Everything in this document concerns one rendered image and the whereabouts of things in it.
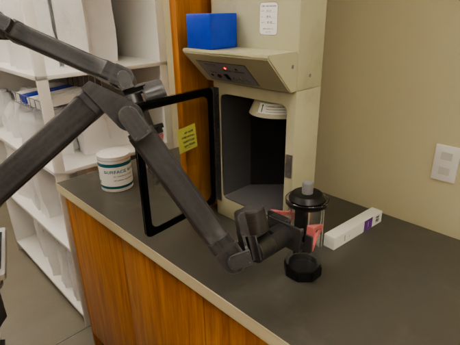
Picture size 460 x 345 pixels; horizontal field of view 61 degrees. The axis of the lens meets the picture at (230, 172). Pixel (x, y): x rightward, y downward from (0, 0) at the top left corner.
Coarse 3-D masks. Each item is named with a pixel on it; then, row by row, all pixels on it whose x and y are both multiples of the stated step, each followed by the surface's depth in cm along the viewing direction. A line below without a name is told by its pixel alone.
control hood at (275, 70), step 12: (228, 48) 108; (240, 48) 108; (252, 48) 107; (192, 60) 113; (204, 60) 109; (216, 60) 105; (228, 60) 101; (240, 60) 98; (252, 60) 95; (264, 60) 92; (276, 60) 92; (288, 60) 96; (204, 72) 117; (252, 72) 100; (264, 72) 97; (276, 72) 94; (288, 72) 97; (240, 84) 111; (264, 84) 103; (276, 84) 99; (288, 84) 98
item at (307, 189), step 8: (304, 184) 97; (312, 184) 97; (296, 192) 99; (304, 192) 98; (312, 192) 98; (320, 192) 99; (296, 200) 97; (304, 200) 96; (312, 200) 96; (320, 200) 96
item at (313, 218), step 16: (288, 192) 102; (288, 208) 101; (304, 208) 95; (304, 224) 97; (304, 240) 99; (320, 240) 101; (288, 256) 104; (304, 256) 101; (320, 256) 104; (304, 272) 103
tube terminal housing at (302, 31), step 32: (224, 0) 110; (256, 0) 102; (288, 0) 95; (320, 0) 98; (256, 32) 105; (288, 32) 98; (320, 32) 102; (320, 64) 106; (256, 96) 112; (288, 96) 103; (288, 128) 107
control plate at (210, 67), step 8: (200, 64) 113; (208, 64) 110; (216, 64) 107; (224, 64) 105; (232, 64) 102; (208, 72) 115; (216, 72) 112; (224, 72) 109; (232, 72) 106; (240, 72) 104; (248, 72) 101; (224, 80) 114; (232, 80) 111; (240, 80) 108; (248, 80) 105
